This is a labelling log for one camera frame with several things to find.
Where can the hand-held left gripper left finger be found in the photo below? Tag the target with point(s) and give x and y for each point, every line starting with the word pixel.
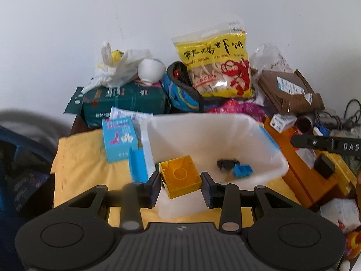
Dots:
pixel 155 187

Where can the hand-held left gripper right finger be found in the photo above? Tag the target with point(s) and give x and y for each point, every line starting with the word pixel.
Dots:
pixel 205 192

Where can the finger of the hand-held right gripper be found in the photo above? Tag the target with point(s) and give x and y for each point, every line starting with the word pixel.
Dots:
pixel 310 141

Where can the large yellow hollow brick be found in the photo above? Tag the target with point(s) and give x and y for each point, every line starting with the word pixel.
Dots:
pixel 180 177

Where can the small black toy car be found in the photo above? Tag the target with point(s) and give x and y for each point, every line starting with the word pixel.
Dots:
pixel 225 164

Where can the light blue toy brick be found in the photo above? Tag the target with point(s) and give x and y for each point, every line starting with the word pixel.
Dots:
pixel 243 172

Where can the white plastic bin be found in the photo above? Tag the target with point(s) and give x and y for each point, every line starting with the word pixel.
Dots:
pixel 197 135

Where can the dark tape roll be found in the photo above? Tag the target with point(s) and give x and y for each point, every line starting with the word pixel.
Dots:
pixel 304 122

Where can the yellow box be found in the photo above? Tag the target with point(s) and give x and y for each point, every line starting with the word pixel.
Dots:
pixel 345 175

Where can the small black box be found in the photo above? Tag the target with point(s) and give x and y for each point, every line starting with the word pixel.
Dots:
pixel 324 166

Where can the orange box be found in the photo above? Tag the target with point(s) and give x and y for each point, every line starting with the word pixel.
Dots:
pixel 299 169

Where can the small white box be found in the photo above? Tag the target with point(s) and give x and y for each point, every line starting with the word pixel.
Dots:
pixel 282 122

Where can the brown parcel bag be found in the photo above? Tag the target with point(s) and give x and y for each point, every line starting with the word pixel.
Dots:
pixel 290 93

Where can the light blue carton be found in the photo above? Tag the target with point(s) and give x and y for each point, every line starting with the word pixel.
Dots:
pixel 118 139

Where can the white paper bag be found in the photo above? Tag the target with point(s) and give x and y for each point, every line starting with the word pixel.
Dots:
pixel 338 214

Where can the pink shiny wrapper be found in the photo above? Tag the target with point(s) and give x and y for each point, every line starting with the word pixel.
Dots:
pixel 242 108

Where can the yellow cloth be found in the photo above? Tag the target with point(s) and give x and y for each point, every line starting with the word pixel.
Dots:
pixel 79 158

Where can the dark green tissue pack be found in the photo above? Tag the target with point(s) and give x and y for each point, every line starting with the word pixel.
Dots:
pixel 124 104

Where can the clear plastic bag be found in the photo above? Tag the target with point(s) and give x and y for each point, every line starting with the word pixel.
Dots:
pixel 270 58

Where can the blue striped pouch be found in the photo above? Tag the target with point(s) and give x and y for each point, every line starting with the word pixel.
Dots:
pixel 180 93

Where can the white ball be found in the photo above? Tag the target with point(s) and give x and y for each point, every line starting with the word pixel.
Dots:
pixel 151 70

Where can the yellow noodle bag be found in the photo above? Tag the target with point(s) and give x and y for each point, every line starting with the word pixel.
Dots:
pixel 217 62

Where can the white plastic bag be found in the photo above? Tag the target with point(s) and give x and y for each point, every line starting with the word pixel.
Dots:
pixel 118 67

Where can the dark blue chair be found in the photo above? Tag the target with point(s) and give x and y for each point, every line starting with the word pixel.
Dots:
pixel 22 175

